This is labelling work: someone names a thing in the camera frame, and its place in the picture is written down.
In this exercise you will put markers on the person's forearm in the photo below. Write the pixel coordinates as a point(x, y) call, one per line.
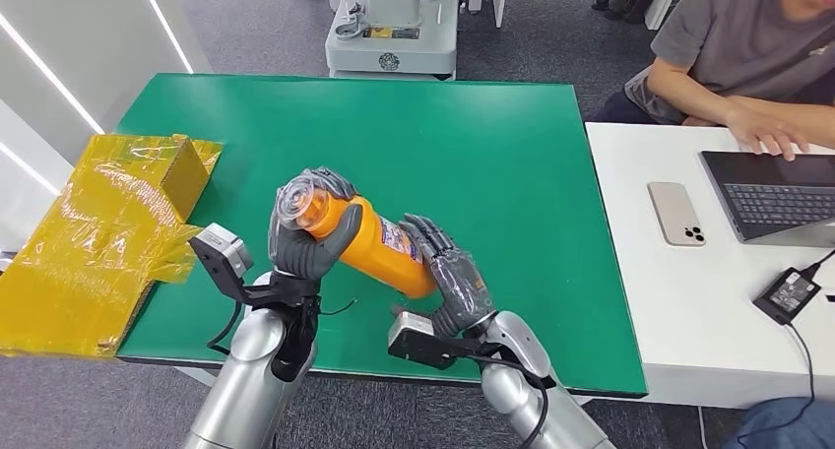
point(691, 87)

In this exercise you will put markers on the person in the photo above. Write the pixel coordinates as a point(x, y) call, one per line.
point(730, 41)

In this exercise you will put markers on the bare grey robot hand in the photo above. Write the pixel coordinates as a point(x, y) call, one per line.
point(293, 257)

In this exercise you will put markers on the person's leg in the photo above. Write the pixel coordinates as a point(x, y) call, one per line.
point(789, 426)

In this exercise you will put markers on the orange bottle with clear cap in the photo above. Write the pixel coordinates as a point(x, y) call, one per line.
point(375, 250)

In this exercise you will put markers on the white wall light strip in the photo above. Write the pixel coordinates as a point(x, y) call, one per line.
point(52, 74)
point(164, 25)

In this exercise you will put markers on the person's hand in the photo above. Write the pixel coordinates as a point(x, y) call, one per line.
point(763, 129)

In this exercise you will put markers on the beige smartphone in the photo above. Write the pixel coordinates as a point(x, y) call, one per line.
point(675, 212)

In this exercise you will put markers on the dark grey laptop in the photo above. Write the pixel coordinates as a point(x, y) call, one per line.
point(776, 201)

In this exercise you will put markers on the plastic-wrapped grey robot hand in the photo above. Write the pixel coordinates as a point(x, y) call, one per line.
point(460, 289)

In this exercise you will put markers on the yellow tape-wrapped cardboard box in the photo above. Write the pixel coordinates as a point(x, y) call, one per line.
point(98, 250)

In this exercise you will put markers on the black power adapter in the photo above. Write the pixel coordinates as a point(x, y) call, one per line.
point(786, 296)

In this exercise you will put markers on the grey wheeled machine base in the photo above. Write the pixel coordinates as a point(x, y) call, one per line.
point(391, 41)

